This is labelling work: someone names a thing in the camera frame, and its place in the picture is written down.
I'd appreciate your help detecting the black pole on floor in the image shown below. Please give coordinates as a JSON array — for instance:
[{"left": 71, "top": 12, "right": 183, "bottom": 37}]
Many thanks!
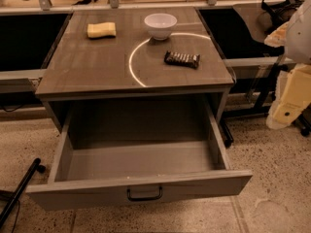
[{"left": 0, "top": 158, "right": 46, "bottom": 227}]

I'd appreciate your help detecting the black VR headset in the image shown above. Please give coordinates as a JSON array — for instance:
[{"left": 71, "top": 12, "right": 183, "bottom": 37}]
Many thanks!
[{"left": 261, "top": 0, "right": 302, "bottom": 26}]

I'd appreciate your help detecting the white ceramic bowl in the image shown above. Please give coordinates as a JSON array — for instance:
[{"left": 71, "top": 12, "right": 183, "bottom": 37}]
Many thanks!
[{"left": 144, "top": 13, "right": 177, "bottom": 41}]

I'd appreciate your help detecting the grey top drawer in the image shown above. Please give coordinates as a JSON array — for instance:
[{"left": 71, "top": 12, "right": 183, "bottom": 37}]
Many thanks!
[{"left": 26, "top": 95, "right": 252, "bottom": 210}]

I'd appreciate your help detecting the black metal drawer handle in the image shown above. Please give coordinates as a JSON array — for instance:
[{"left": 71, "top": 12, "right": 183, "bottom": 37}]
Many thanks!
[{"left": 126, "top": 186, "right": 163, "bottom": 202}]

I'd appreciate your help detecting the dark snack bar packet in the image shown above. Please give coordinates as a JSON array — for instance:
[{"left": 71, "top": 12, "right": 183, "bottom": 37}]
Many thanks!
[{"left": 164, "top": 50, "right": 200, "bottom": 69}]

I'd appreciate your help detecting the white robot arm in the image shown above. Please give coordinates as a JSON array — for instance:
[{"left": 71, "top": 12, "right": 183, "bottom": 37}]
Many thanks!
[{"left": 264, "top": 0, "right": 311, "bottom": 129}]

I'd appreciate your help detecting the small side table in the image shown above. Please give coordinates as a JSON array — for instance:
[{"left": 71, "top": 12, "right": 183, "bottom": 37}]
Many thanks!
[{"left": 232, "top": 1, "right": 293, "bottom": 45}]

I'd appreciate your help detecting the yellow sponge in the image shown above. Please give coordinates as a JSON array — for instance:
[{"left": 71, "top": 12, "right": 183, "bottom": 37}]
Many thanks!
[{"left": 86, "top": 22, "right": 117, "bottom": 39}]

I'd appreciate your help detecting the black stand with wheels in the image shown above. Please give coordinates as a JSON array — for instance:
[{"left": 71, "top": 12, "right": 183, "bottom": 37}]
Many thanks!
[{"left": 221, "top": 64, "right": 311, "bottom": 148}]

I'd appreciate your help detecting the grey wooden cabinet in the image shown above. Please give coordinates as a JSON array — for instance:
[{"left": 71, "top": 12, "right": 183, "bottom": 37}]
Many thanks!
[{"left": 36, "top": 7, "right": 233, "bottom": 129}]

